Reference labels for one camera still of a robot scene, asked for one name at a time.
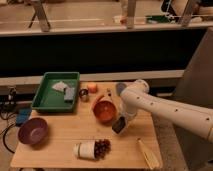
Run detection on purple bowl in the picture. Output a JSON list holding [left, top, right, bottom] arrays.
[[18, 118, 48, 145]]

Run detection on orange round object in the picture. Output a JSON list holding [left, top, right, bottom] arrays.
[[87, 82, 98, 93]]

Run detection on small metal cup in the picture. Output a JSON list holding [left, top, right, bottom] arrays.
[[79, 89, 89, 102]]

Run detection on brown grape bunch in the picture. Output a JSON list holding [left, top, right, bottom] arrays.
[[94, 139, 111, 159]]

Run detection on red bowl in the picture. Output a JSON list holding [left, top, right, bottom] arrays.
[[93, 101, 117, 123]]

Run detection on black cables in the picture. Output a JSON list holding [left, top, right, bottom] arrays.
[[0, 101, 18, 154]]

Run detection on white cup on side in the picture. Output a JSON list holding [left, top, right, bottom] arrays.
[[73, 141, 95, 159]]

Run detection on green object in background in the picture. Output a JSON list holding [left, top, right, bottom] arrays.
[[146, 15, 172, 24]]

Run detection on blue box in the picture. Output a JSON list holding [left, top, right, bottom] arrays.
[[15, 108, 31, 126]]

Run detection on yellow corn cob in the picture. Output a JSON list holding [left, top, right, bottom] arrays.
[[137, 139, 160, 170]]

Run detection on white cloth piece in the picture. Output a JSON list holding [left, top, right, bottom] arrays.
[[52, 81, 68, 92]]

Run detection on black eraser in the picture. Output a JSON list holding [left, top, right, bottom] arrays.
[[112, 116, 126, 134]]

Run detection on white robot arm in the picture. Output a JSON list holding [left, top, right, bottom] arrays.
[[120, 79, 213, 143]]

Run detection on grey sponge block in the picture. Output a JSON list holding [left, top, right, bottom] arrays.
[[64, 87, 74, 102]]

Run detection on green plastic tray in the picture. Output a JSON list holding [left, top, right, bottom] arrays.
[[31, 72, 80, 113]]

